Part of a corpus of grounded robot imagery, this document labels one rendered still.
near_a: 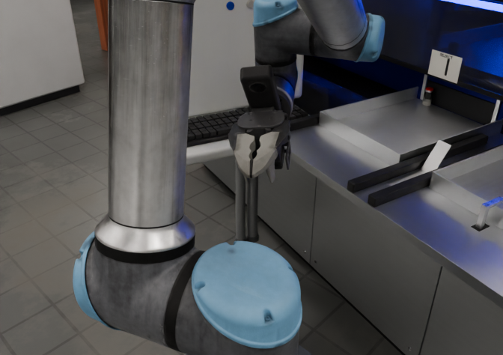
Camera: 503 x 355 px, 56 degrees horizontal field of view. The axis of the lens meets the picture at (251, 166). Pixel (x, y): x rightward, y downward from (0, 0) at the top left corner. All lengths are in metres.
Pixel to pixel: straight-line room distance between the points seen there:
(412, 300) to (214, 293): 1.12
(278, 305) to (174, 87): 0.24
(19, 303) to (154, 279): 1.59
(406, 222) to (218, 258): 0.42
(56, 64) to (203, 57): 2.66
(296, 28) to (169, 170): 0.39
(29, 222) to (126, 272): 2.02
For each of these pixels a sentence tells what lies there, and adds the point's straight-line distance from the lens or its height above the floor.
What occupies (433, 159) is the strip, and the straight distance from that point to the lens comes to 1.02.
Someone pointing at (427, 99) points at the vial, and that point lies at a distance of 1.35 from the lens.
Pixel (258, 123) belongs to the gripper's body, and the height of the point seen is 1.07.
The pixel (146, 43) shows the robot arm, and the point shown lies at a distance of 0.48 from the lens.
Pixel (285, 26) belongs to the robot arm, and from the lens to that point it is 0.81.
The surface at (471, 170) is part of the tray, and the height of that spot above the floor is 0.88.
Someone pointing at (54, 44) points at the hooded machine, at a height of 0.42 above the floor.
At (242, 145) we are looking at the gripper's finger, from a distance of 0.67.
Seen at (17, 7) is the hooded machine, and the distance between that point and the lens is 3.75.
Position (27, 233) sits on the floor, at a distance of 2.47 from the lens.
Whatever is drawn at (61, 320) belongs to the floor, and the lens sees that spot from 1.98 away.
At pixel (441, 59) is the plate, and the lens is 1.23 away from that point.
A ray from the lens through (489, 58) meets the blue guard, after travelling 1.16.
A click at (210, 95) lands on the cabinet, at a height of 0.86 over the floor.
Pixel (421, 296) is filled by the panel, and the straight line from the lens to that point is 1.52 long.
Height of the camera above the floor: 1.36
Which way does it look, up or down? 30 degrees down
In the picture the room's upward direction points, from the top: straight up
